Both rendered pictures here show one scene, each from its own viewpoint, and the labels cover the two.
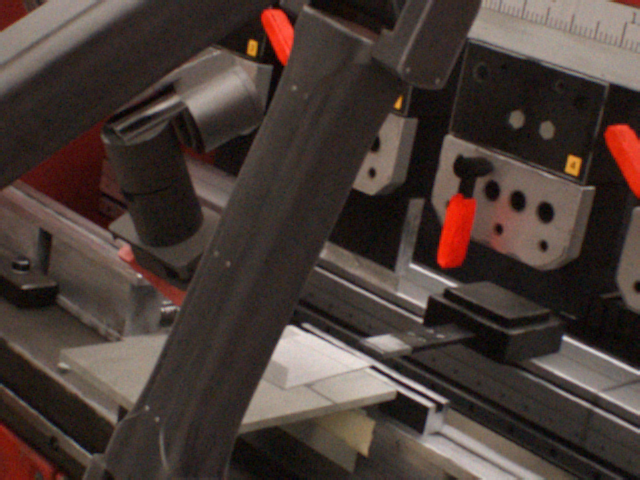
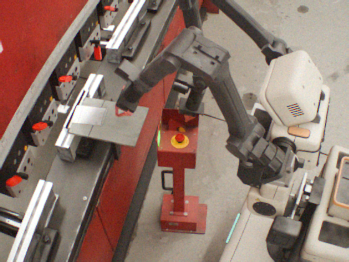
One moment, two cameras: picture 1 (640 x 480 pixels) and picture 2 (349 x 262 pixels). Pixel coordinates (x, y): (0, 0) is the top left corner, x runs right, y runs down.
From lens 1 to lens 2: 192 cm
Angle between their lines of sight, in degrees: 94
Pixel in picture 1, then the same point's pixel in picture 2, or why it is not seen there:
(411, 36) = not seen: outside the picture
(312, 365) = (89, 111)
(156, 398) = not seen: hidden behind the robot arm
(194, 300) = not seen: hidden behind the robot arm
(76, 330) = (58, 214)
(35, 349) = (80, 212)
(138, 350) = (117, 136)
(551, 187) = (96, 30)
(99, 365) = (133, 136)
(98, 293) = (48, 206)
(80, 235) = (37, 213)
